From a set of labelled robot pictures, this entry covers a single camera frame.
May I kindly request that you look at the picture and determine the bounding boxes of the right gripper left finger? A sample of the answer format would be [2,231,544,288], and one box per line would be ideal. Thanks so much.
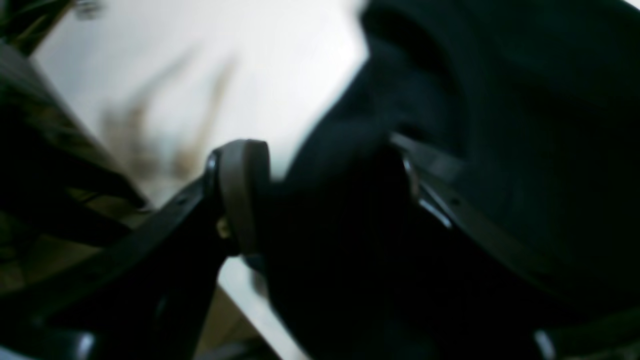
[1,139,270,360]

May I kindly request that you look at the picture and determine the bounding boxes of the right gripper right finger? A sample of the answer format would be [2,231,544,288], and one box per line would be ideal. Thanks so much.
[390,132,639,360]

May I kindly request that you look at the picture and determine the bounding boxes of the black T-shirt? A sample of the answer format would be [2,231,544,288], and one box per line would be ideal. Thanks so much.
[260,0,639,360]

